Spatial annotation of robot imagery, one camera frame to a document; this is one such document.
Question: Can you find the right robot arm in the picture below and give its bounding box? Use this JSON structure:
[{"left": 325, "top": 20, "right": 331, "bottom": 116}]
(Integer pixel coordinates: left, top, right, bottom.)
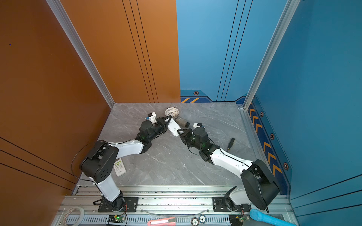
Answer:
[{"left": 177, "top": 126, "right": 280, "bottom": 211}]

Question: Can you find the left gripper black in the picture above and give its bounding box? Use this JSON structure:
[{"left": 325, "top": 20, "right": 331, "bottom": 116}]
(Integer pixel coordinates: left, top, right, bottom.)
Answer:
[{"left": 147, "top": 115, "right": 171, "bottom": 144}]

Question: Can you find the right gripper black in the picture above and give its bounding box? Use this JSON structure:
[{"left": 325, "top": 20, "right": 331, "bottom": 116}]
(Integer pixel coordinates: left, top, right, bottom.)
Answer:
[{"left": 176, "top": 129, "right": 203, "bottom": 152}]

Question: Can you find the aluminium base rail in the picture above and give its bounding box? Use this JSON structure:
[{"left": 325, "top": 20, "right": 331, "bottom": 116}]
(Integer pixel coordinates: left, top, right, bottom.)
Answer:
[{"left": 50, "top": 185, "right": 298, "bottom": 226}]

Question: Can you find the green circuit board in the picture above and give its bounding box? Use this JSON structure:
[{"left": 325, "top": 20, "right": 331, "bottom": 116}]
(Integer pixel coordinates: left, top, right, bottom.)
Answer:
[
  {"left": 107, "top": 215, "right": 126, "bottom": 225},
  {"left": 229, "top": 215, "right": 244, "bottom": 226}
]

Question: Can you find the green circuit board right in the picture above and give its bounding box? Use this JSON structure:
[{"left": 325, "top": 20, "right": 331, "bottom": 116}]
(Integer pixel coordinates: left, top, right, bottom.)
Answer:
[{"left": 229, "top": 215, "right": 244, "bottom": 226}]

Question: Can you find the white air conditioner remote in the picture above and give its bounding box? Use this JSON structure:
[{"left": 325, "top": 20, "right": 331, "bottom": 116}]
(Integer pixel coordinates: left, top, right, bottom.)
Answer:
[{"left": 167, "top": 123, "right": 182, "bottom": 137}]

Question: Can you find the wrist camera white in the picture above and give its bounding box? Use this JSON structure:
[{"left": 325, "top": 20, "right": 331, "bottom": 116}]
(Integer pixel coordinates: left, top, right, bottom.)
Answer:
[
  {"left": 146, "top": 112, "right": 156, "bottom": 124},
  {"left": 193, "top": 123, "right": 203, "bottom": 129}
]

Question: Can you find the blue foam tube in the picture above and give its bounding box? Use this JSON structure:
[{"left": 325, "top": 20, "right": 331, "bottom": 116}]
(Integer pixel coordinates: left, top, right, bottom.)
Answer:
[{"left": 249, "top": 209, "right": 296, "bottom": 226}]

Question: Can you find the beige black small bottle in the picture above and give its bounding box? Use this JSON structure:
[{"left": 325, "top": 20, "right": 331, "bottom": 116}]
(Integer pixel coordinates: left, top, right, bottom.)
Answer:
[{"left": 175, "top": 117, "right": 189, "bottom": 128}]

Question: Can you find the aluminium corner post left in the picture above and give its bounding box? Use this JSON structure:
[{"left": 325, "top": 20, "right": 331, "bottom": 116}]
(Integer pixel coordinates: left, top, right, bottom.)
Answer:
[{"left": 46, "top": 0, "right": 115, "bottom": 109}]

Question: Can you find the white mesh basket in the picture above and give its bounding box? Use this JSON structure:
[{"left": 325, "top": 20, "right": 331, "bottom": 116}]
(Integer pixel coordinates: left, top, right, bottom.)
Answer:
[{"left": 165, "top": 107, "right": 180, "bottom": 119}]

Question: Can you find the black yellow handled screwdriver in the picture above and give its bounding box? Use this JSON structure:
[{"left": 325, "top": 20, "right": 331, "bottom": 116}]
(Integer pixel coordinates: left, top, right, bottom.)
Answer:
[{"left": 227, "top": 138, "right": 235, "bottom": 152}]

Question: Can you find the aluminium corner post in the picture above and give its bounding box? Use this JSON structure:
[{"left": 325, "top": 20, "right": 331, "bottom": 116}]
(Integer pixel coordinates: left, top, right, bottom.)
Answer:
[
  {"left": 46, "top": 0, "right": 115, "bottom": 109},
  {"left": 243, "top": 0, "right": 300, "bottom": 110}
]

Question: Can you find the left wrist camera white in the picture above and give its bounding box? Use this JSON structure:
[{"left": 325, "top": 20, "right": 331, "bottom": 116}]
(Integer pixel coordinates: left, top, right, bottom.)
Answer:
[{"left": 146, "top": 112, "right": 156, "bottom": 124}]

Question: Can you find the round badge pair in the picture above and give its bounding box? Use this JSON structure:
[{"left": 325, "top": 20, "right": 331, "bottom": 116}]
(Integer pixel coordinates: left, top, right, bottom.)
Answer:
[{"left": 191, "top": 214, "right": 206, "bottom": 226}]

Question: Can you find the green circuit board left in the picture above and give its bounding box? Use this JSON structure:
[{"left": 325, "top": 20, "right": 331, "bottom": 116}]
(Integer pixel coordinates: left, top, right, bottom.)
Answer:
[{"left": 107, "top": 215, "right": 126, "bottom": 225}]

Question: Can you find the tape roll clear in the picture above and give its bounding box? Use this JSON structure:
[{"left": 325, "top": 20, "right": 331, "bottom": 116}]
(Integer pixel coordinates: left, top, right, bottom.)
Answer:
[{"left": 61, "top": 207, "right": 85, "bottom": 226}]

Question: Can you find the aluminium corner post right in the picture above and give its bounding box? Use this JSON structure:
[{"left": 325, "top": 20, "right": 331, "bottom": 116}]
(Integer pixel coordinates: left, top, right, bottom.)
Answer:
[{"left": 243, "top": 0, "right": 300, "bottom": 110}]

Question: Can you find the pink utility knife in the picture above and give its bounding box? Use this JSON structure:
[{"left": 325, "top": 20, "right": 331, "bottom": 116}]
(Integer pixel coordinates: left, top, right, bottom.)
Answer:
[{"left": 147, "top": 217, "right": 176, "bottom": 226}]

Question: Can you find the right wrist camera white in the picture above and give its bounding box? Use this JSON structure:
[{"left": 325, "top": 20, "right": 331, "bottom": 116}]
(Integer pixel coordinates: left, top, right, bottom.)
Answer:
[{"left": 193, "top": 123, "right": 203, "bottom": 129}]

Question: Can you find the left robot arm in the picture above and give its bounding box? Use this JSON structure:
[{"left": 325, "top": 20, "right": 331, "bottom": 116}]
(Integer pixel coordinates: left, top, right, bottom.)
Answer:
[{"left": 80, "top": 116, "right": 172, "bottom": 212}]

